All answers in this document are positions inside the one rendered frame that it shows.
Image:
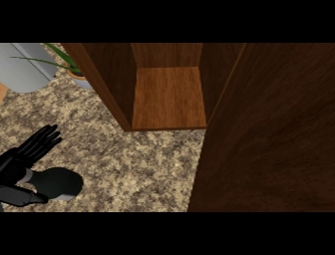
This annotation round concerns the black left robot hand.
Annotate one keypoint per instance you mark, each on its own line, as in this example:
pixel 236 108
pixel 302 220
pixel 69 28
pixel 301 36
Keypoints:
pixel 5 169

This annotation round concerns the open brown wooden cabinet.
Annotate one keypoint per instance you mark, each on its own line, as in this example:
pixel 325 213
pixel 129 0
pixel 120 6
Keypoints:
pixel 166 96

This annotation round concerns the dark brown cabinet door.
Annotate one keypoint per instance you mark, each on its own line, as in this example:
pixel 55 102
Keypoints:
pixel 282 132

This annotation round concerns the grey rounded appliance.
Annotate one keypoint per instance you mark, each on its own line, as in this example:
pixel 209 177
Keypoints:
pixel 13 66

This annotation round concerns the potted green plant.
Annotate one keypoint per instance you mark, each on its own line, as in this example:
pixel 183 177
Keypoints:
pixel 69 63

